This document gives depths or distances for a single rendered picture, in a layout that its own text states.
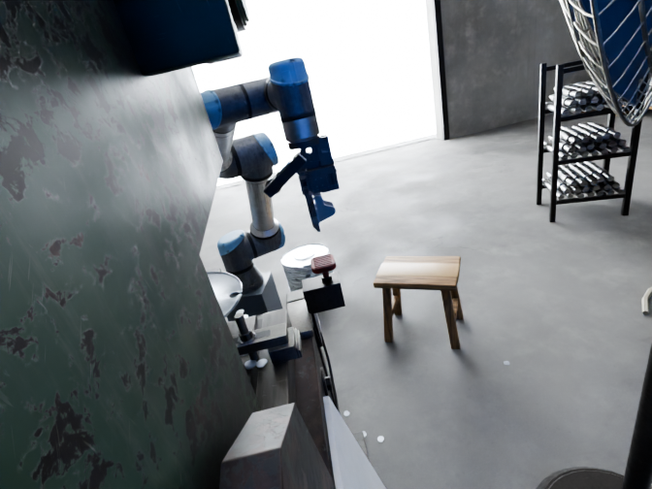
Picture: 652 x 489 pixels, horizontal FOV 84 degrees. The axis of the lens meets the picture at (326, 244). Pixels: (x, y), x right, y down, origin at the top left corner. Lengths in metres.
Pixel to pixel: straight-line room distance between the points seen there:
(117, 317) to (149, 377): 0.05
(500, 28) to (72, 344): 5.87
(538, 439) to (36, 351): 1.39
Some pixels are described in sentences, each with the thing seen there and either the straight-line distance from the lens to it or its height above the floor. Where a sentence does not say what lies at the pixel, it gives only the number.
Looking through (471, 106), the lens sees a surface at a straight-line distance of 5.79.
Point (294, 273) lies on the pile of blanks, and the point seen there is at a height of 0.19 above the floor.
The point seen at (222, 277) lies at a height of 0.78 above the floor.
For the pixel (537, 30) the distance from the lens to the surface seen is 6.20.
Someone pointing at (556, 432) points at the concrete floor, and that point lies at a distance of 1.50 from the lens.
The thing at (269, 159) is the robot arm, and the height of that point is 0.96.
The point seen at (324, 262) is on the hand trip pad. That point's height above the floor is 0.76.
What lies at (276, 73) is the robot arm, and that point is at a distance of 0.77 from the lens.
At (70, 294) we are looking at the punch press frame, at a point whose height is 1.08.
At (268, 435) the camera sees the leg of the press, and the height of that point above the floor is 0.88.
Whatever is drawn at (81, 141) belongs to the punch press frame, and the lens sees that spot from 0.30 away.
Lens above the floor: 1.16
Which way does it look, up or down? 24 degrees down
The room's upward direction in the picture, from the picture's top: 13 degrees counter-clockwise
